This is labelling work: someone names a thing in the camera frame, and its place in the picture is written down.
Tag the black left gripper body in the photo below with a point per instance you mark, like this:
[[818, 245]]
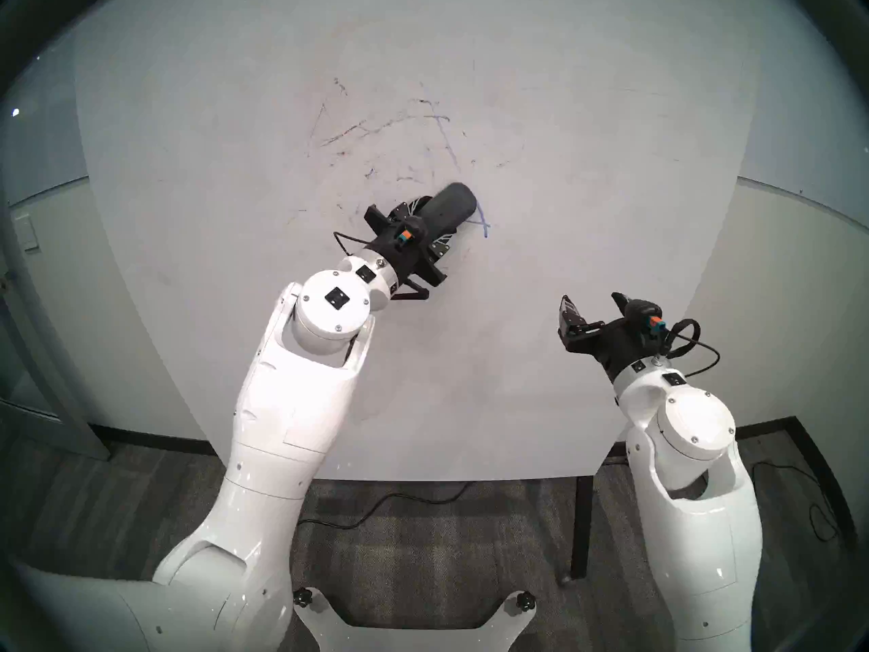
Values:
[[404, 253]]

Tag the black base knob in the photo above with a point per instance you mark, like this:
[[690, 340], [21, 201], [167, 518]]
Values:
[[524, 600], [303, 598]]

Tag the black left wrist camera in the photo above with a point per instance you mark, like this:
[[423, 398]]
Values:
[[407, 233]]

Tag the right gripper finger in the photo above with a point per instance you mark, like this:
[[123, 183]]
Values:
[[570, 321], [623, 304]]

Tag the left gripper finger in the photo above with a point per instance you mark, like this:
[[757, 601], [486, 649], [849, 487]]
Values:
[[407, 208], [442, 242]]

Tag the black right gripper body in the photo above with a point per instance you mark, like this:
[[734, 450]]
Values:
[[621, 345]]

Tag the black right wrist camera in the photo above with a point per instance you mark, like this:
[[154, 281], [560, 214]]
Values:
[[641, 311]]

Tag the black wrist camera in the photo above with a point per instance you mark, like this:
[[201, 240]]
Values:
[[641, 311], [407, 233]]

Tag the black table leg with caster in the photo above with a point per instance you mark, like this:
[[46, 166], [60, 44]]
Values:
[[582, 528]]

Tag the dark grey whiteboard eraser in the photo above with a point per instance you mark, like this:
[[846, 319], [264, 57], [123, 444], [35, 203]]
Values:
[[451, 206]]

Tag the white whiteboard table surface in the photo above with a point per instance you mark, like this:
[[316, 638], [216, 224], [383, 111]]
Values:
[[577, 148]]

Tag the grey glass door frame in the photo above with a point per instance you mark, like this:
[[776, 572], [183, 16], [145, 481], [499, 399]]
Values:
[[68, 413]]

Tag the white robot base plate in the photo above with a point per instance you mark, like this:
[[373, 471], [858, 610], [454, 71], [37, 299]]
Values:
[[407, 640]]

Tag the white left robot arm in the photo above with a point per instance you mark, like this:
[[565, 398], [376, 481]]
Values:
[[285, 420]]

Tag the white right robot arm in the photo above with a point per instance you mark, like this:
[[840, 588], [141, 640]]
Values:
[[699, 521]]

